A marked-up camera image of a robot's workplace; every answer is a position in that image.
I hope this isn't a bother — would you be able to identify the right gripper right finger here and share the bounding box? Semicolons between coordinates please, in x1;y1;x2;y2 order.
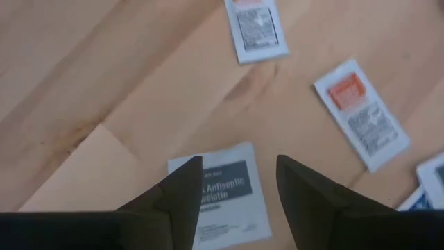
276;155;444;250

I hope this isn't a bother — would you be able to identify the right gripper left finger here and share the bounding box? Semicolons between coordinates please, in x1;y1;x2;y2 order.
0;156;203;250

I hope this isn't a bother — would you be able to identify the white grey antiseptic towelette packet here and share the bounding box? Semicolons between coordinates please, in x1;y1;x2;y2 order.
416;151;444;209
167;141;273;250

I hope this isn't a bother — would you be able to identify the white orange ointment packet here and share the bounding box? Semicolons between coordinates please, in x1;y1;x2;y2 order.
223;0;290;66
312;58;411;174

